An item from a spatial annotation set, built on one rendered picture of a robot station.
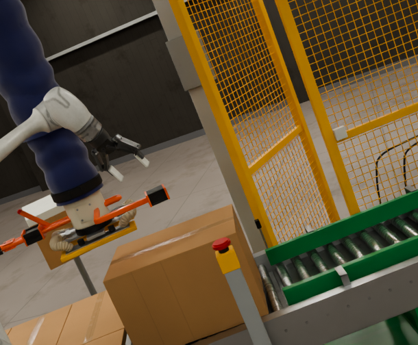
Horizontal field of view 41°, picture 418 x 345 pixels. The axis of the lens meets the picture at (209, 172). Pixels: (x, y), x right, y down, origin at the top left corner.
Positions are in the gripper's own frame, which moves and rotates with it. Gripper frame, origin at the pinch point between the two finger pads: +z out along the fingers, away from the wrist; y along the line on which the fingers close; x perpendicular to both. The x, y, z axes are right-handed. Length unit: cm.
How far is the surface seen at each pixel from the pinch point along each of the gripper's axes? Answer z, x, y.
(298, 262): 104, 28, 5
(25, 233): 1, -1, -66
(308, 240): 103, 39, 12
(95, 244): 19.1, -4.4, -39.5
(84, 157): -5.6, 21.3, -30.7
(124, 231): 23.9, 1.8, -29.1
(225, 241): 32.3, -20.3, 21.4
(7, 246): -2, -7, -72
